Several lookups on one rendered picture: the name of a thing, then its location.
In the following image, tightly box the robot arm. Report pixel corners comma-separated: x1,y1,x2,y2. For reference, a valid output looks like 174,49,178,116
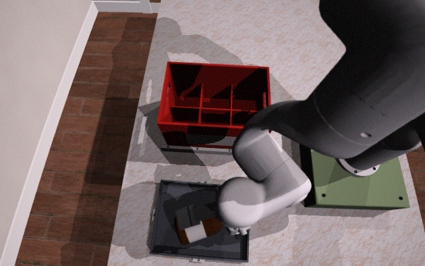
175,0,425,236

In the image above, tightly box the brown glass bottle with white label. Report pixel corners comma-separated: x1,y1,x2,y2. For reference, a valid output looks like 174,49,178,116
174,216,223,245

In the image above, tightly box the red crate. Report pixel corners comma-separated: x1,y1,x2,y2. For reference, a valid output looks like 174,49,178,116
157,61,271,149

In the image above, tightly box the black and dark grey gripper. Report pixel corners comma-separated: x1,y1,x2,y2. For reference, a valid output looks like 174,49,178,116
225,226,250,240

